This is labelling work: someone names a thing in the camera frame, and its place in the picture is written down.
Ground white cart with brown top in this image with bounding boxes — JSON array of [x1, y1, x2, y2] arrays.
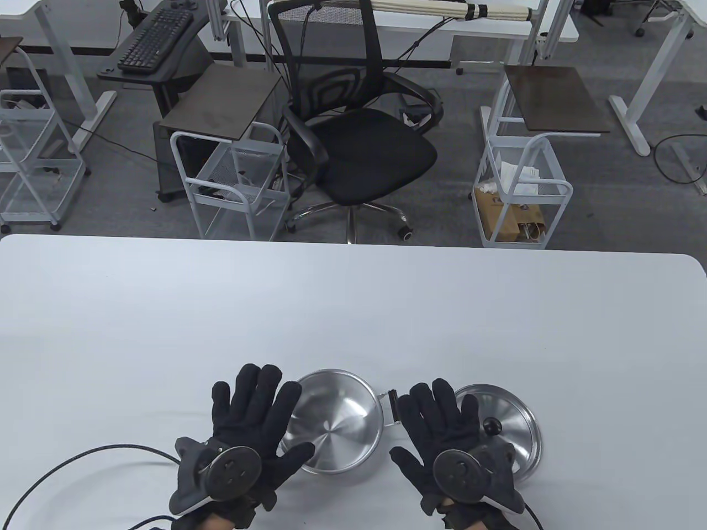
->
[[160, 63, 294, 242], [0, 37, 92, 233], [473, 65, 613, 250]]

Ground white desk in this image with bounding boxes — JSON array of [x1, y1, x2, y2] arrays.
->
[[608, 0, 707, 157], [210, 0, 580, 75], [0, 0, 118, 153]]

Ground person's left forearm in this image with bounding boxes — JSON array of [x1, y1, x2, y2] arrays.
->
[[191, 511, 235, 530]]

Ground brown cardboard box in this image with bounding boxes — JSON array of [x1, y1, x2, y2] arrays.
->
[[473, 184, 553, 244]]

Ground white papers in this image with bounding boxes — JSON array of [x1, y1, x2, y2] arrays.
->
[[499, 161, 542, 195]]

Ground black computer keyboard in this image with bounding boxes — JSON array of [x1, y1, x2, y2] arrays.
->
[[117, 7, 196, 76]]

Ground black mesh office chair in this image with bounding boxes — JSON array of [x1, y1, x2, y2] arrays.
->
[[281, 0, 445, 244]]

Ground person's right hand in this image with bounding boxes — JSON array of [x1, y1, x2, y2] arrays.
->
[[389, 378, 525, 516]]

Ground black floor cable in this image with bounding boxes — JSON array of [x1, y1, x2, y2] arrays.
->
[[654, 132, 707, 186], [71, 124, 162, 164]]

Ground black curved keyboard stand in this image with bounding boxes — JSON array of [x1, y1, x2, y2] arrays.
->
[[97, 0, 214, 203]]

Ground round black glove tracker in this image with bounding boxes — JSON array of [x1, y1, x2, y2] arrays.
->
[[201, 446, 262, 502], [432, 449, 488, 504]]

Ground person's left hand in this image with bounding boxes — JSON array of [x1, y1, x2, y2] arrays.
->
[[168, 363, 316, 515]]

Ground stainless steel pot lid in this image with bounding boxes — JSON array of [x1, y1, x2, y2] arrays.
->
[[453, 384, 544, 484]]

